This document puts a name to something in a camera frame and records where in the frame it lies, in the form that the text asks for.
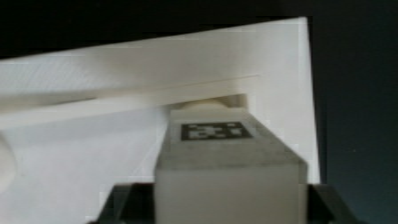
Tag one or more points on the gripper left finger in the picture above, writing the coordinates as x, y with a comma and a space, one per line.
128, 208

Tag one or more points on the white square tabletop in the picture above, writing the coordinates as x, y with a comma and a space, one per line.
85, 104

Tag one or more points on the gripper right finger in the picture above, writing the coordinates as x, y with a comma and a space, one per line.
327, 208

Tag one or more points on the white table leg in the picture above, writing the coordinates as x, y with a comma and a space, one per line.
229, 174

